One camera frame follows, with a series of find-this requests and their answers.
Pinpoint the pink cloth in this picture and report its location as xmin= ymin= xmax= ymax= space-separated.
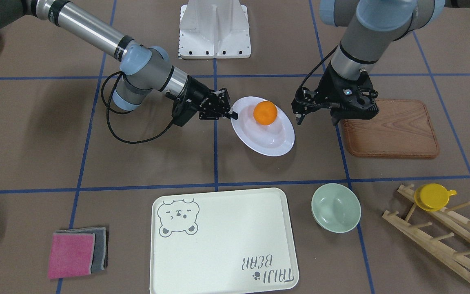
xmin=47 ymin=233 xmax=95 ymax=279

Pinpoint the wooden peg drying rack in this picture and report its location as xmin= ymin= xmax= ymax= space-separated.
xmin=382 ymin=184 xmax=470 ymax=283

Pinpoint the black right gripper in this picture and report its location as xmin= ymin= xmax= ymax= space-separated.
xmin=166 ymin=76 xmax=238 ymax=127

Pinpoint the cream bear tray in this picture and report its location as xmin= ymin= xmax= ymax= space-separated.
xmin=149 ymin=187 xmax=299 ymax=294

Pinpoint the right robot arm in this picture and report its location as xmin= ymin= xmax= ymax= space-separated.
xmin=0 ymin=0 xmax=238 ymax=126

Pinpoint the white round plate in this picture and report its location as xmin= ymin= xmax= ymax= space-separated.
xmin=231 ymin=96 xmax=295 ymax=156

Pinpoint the green ceramic bowl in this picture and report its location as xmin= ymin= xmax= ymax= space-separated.
xmin=311 ymin=183 xmax=362 ymax=233

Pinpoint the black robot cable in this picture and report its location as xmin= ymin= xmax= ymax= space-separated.
xmin=101 ymin=71 xmax=176 ymax=144

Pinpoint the orange fruit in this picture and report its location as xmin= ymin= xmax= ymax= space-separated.
xmin=253 ymin=100 xmax=278 ymax=125

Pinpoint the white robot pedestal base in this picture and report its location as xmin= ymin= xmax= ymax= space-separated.
xmin=178 ymin=0 xmax=252 ymax=59

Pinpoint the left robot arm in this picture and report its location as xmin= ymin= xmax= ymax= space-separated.
xmin=291 ymin=0 xmax=446 ymax=125

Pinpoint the yellow mug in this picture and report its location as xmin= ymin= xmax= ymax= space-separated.
xmin=414 ymin=183 xmax=457 ymax=212

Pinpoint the grey cloth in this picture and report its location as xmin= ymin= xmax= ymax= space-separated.
xmin=55 ymin=227 xmax=107 ymax=274

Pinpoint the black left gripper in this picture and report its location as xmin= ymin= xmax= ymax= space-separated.
xmin=292 ymin=65 xmax=380 ymax=126

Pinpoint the brown wooden cutting board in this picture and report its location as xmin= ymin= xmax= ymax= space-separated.
xmin=342 ymin=99 xmax=440 ymax=159

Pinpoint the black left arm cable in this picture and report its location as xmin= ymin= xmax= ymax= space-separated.
xmin=295 ymin=46 xmax=337 ymax=107

